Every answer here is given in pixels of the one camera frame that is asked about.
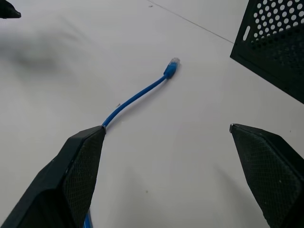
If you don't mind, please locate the blue ethernet cable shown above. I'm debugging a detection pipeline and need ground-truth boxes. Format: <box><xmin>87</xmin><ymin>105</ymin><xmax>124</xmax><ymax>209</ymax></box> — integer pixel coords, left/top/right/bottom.
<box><xmin>83</xmin><ymin>57</ymin><xmax>181</xmax><ymax>228</ymax></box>

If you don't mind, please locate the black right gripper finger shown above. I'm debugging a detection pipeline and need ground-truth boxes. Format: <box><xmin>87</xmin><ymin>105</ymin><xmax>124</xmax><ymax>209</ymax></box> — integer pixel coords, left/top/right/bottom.
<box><xmin>229</xmin><ymin>123</ymin><xmax>304</xmax><ymax>228</ymax></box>
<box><xmin>0</xmin><ymin>125</ymin><xmax>106</xmax><ymax>228</ymax></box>

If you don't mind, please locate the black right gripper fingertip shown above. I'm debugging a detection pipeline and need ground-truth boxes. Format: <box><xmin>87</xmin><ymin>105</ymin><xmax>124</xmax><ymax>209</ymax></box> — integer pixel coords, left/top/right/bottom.
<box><xmin>0</xmin><ymin>0</ymin><xmax>22</xmax><ymax>19</ymax></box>

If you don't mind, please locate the black perforated metal case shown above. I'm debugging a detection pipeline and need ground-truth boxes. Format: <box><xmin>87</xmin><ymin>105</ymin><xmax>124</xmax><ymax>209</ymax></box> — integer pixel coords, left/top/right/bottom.
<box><xmin>229</xmin><ymin>0</ymin><xmax>304</xmax><ymax>105</ymax></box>

